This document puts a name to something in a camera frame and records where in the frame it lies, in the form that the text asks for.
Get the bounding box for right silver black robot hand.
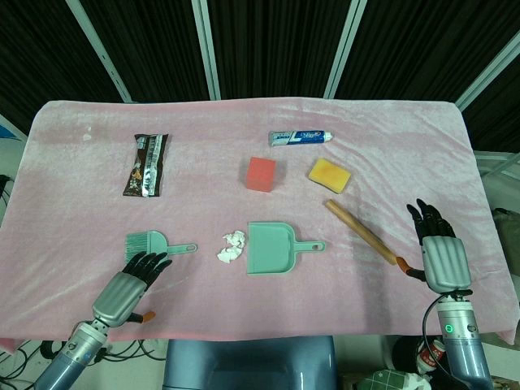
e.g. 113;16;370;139
396;197;475;296

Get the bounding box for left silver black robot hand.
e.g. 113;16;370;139
91;251;174;328

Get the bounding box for teal plastic hand broom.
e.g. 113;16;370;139
124;230;199;263

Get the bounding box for white tissue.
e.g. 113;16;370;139
215;230;248;264

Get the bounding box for teal plastic dustpan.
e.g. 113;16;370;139
246;221;327;278

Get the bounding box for dark olive bag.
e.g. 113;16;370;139
492;207;520;245

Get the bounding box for red white can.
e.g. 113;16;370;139
418;340;447;367

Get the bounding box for wooden stick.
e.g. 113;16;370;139
324;199;397;266

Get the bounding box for white metal rack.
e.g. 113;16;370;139
473;149;520;212

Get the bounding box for green tiled box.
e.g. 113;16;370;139
365;367;431;390

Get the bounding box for brown snack packet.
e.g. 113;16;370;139
122;133;171;198

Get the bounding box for pink velvet table cloth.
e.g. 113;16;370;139
0;98;520;354

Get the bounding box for blue-grey robot torso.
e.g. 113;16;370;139
162;335;338;390

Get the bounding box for yellow green-backed sponge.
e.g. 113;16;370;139
307;158;353;193

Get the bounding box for black curtain panel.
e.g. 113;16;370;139
80;0;212;102
336;0;520;102
206;0;350;101
462;52;520;154
0;0;123;119

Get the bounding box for red foam cube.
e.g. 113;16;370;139
244;157;279;192

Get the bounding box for blue white toothpaste tube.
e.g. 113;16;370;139
267;129;335;147

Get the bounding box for black floor cables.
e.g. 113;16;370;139
0;336;168;369

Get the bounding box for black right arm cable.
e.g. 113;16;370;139
420;292;452;390

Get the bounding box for white frame post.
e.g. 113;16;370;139
67;0;133;102
190;0;223;101
454;30;520;111
323;0;369;99

